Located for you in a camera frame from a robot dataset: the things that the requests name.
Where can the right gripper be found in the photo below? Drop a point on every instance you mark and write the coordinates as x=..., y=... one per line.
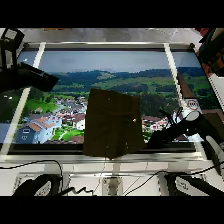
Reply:
x=164, y=136

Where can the dark brown garment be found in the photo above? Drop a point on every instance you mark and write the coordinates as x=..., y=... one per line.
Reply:
x=111, y=123

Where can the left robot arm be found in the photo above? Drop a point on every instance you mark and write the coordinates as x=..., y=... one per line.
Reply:
x=30, y=78

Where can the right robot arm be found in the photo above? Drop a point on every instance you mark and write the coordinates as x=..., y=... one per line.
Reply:
x=203, y=125

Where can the heap of clothes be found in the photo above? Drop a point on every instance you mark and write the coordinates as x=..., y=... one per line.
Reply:
x=213, y=50

